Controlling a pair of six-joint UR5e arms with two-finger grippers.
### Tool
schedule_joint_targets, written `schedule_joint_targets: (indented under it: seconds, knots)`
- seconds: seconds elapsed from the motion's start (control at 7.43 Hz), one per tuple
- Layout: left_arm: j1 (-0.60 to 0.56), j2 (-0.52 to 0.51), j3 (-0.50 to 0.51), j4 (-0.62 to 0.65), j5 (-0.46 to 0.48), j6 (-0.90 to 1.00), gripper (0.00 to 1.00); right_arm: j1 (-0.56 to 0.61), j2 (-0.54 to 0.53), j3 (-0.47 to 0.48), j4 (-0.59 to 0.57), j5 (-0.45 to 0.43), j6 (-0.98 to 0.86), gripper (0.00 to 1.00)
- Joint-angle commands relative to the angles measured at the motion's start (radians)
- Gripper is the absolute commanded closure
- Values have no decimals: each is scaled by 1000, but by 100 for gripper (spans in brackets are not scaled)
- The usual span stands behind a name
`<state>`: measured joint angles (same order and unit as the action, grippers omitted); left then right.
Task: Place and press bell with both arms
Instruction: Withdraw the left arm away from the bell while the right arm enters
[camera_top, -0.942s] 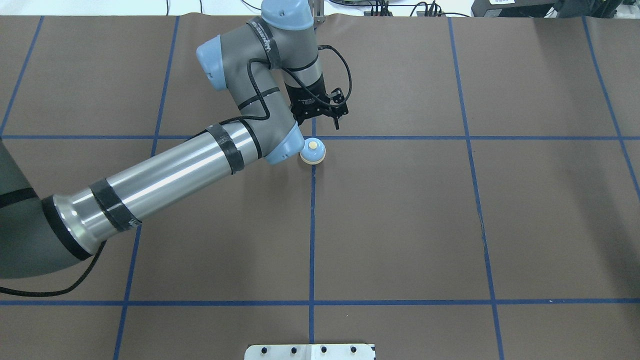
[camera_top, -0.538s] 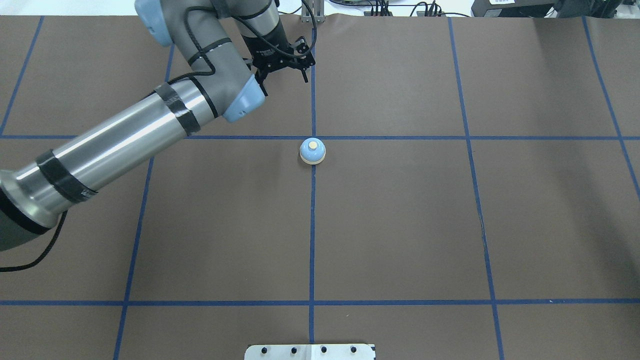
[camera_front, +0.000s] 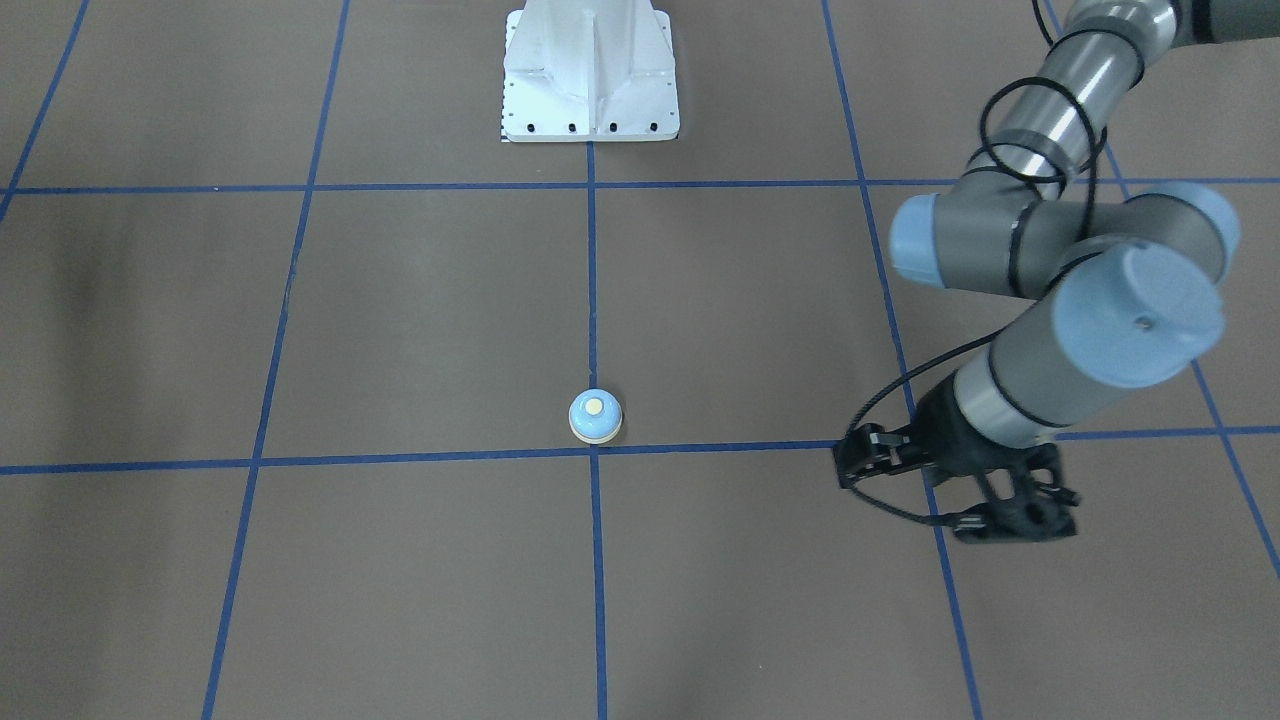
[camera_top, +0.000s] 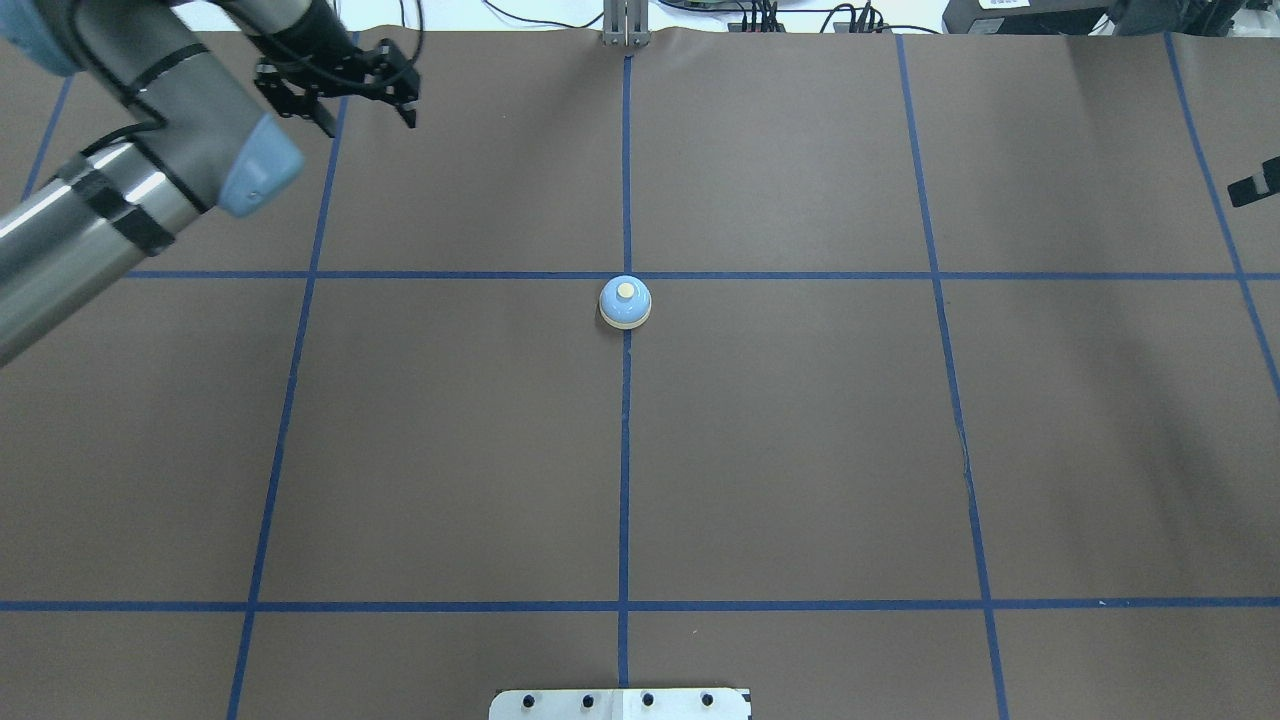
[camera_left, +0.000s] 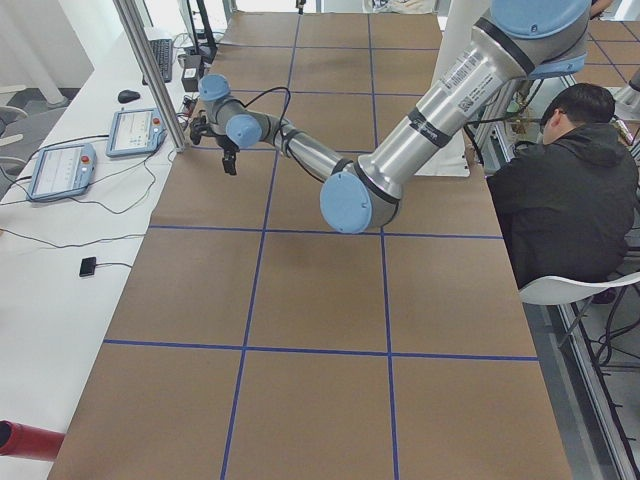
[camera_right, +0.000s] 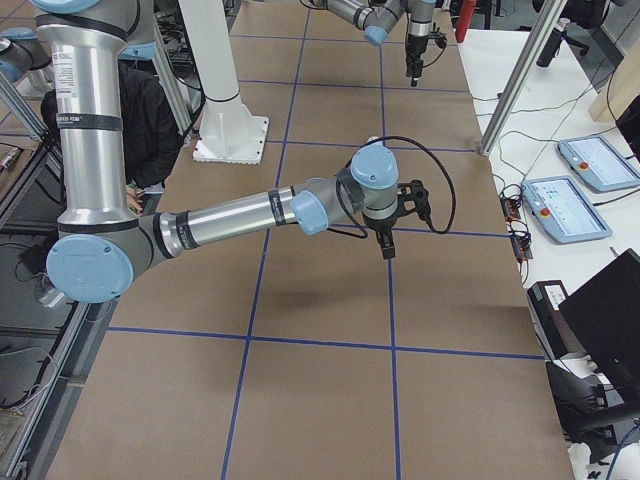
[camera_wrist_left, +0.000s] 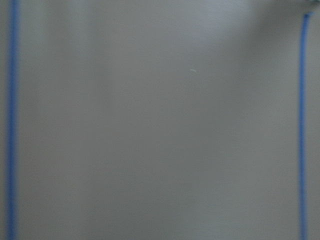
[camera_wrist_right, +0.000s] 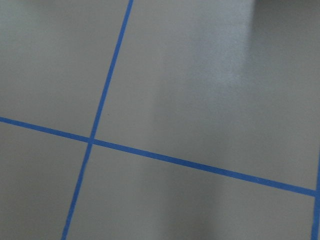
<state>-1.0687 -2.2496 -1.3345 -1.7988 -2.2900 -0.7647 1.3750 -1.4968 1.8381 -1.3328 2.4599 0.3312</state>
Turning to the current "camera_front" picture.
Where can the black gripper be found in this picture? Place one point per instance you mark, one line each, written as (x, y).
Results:
(944, 440)

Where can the blue call bell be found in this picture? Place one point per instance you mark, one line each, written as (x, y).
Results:
(595, 416)

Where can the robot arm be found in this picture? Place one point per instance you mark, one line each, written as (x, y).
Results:
(1122, 296)

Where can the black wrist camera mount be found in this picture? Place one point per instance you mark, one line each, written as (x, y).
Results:
(1025, 499)

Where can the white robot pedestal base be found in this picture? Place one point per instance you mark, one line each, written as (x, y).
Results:
(589, 72)

